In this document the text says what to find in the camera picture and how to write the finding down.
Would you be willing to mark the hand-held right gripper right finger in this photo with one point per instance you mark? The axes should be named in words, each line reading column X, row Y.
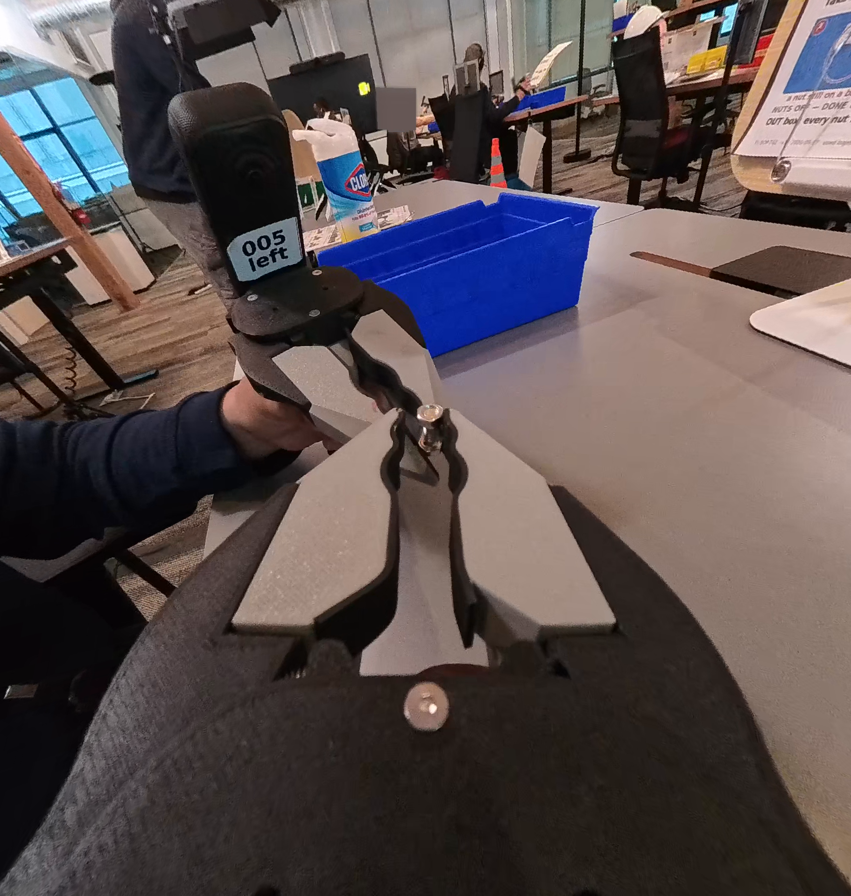
column 530, row 553

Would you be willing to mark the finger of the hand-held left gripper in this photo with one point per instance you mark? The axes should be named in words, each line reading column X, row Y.
column 320, row 385
column 397, row 343

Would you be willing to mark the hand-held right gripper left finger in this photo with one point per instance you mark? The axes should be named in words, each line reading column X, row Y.
column 320, row 553

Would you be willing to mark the medium steel nut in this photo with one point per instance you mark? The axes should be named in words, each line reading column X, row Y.
column 432, row 413

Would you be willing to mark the blue plastic bin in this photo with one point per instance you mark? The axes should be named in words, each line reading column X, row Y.
column 481, row 294

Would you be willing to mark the medium steel hex bolt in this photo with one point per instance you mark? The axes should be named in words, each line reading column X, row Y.
column 429, row 437

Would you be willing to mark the person's left forearm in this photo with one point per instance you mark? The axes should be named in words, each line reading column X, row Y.
column 103, row 469

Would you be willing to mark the person's left hand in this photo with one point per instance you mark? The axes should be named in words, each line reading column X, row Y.
column 271, row 427

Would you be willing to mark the cardboard box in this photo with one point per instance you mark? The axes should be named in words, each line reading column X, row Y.
column 299, row 150

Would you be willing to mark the small green white sign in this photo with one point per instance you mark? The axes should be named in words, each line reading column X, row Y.
column 307, row 199

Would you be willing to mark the disinfecting wipes canister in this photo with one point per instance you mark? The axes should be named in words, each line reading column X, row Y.
column 348, row 196

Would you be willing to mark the printed paper leaflet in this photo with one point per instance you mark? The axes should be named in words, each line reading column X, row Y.
column 390, row 215

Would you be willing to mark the black studio light panel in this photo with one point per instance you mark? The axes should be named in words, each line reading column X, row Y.
column 222, row 24

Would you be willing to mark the red fire extinguisher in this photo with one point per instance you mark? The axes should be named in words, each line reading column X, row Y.
column 82, row 215

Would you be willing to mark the orange traffic cone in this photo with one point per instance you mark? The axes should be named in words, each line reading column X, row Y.
column 498, row 171

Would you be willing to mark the white leaning board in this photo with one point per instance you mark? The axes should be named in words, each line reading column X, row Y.
column 532, row 157

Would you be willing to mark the black leg wooden desk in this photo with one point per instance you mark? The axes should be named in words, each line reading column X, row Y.
column 19, row 262

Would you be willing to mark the black light stand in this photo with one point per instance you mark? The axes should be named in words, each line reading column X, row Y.
column 578, row 157

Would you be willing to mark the person's office chair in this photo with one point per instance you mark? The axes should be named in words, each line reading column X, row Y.
column 61, row 567

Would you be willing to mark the small blue storage bin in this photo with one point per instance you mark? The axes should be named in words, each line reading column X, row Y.
column 544, row 98

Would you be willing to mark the white paper sign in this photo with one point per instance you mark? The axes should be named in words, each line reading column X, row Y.
column 551, row 59

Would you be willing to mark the black office chair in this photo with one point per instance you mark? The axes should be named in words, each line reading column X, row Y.
column 642, row 105

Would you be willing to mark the white stand base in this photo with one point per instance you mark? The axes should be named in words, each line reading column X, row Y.
column 817, row 329

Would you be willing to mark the wooden display board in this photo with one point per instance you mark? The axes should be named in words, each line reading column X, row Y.
column 744, row 168

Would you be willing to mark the white hard hat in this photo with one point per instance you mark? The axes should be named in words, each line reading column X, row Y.
column 646, row 19

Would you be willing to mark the yellow storage bins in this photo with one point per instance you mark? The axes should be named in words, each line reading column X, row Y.
column 705, row 61

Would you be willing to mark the red storage bin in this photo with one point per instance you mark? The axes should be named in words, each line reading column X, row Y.
column 763, row 50

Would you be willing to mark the black monitor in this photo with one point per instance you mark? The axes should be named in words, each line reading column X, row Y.
column 747, row 31

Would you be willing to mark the printed instruction sheet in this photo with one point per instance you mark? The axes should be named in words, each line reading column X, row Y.
column 831, row 70

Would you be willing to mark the black wall screen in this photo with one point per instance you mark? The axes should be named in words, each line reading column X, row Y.
column 327, row 84

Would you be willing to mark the white pedestal cabinet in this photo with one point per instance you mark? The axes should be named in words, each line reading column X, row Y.
column 110, row 266

